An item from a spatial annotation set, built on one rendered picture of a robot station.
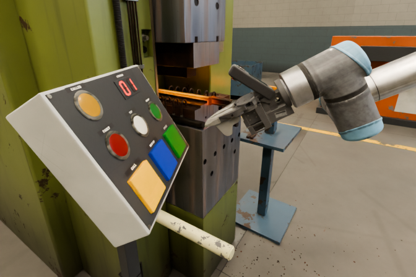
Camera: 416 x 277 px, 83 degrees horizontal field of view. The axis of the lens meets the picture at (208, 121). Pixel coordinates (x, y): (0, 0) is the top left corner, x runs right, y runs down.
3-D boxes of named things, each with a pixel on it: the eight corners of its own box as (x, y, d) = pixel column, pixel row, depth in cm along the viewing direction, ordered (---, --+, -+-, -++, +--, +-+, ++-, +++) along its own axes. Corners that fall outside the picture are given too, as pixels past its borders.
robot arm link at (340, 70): (381, 80, 47) (363, 34, 45) (319, 107, 50) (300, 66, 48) (359, 74, 56) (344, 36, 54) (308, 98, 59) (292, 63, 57)
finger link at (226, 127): (212, 145, 59) (246, 130, 56) (200, 125, 57) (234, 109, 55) (213, 140, 62) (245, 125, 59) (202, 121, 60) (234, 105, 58)
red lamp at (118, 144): (135, 153, 44) (133, 132, 43) (114, 163, 40) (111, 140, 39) (124, 148, 46) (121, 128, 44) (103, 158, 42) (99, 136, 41)
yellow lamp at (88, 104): (108, 115, 42) (104, 91, 41) (83, 122, 38) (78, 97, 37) (98, 112, 44) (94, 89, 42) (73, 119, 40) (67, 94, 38)
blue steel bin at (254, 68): (260, 94, 531) (263, 62, 506) (250, 102, 463) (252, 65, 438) (212, 89, 581) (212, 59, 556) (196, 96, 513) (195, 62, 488)
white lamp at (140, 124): (153, 132, 53) (151, 114, 52) (137, 139, 50) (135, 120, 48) (143, 129, 55) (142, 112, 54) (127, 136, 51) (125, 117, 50)
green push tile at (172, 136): (186, 145, 67) (173, 123, 66) (180, 158, 61) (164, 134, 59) (181, 147, 68) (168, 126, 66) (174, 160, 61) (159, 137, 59)
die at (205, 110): (218, 112, 115) (218, 96, 112) (195, 125, 99) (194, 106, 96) (155, 100, 136) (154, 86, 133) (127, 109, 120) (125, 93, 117)
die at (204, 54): (219, 63, 107) (219, 41, 104) (194, 68, 91) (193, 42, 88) (152, 58, 128) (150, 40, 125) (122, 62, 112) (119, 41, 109)
